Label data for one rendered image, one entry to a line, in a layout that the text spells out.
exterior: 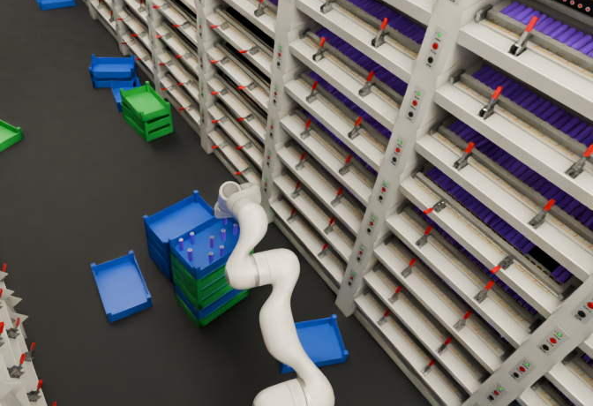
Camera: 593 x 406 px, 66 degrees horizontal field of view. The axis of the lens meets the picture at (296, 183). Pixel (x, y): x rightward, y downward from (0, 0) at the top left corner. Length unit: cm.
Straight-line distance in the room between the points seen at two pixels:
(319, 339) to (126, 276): 100
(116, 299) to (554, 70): 200
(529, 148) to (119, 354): 180
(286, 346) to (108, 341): 111
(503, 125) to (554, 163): 16
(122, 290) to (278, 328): 120
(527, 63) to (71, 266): 216
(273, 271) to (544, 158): 80
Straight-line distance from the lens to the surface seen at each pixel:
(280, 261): 139
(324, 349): 224
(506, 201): 142
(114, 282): 244
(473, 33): 132
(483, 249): 154
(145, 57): 366
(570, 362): 168
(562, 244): 140
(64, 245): 264
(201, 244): 201
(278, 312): 137
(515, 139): 133
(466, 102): 139
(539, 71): 125
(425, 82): 143
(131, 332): 228
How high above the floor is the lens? 199
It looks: 44 degrees down
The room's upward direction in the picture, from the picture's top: 10 degrees clockwise
